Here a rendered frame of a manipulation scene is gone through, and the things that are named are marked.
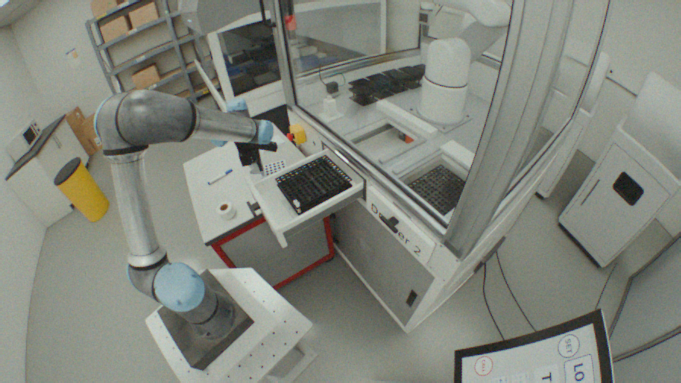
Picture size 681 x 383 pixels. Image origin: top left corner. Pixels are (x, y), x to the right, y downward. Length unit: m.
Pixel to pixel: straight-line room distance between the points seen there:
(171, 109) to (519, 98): 0.60
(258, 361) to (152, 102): 0.71
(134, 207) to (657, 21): 3.96
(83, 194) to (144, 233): 2.52
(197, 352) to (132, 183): 0.49
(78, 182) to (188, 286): 2.60
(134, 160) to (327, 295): 1.33
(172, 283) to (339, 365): 1.10
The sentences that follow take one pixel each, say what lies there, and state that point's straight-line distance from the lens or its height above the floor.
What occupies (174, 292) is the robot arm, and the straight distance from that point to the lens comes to 0.65.
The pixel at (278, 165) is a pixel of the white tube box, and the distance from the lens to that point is 1.19.
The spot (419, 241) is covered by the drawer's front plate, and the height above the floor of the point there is 0.91.
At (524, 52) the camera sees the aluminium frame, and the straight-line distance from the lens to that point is 0.42.
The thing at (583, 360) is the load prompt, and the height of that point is 1.16.
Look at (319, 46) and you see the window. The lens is 0.87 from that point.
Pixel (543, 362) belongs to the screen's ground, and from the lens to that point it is 0.53.
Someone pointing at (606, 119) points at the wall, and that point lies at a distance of 3.71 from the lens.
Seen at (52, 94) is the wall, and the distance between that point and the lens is 5.58.
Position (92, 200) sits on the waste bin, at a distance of 3.24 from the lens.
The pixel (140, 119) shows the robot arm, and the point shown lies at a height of 1.38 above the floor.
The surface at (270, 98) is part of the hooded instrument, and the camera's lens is 1.63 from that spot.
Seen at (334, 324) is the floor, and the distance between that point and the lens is 1.59.
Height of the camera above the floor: 1.53
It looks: 47 degrees down
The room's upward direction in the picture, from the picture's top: 5 degrees counter-clockwise
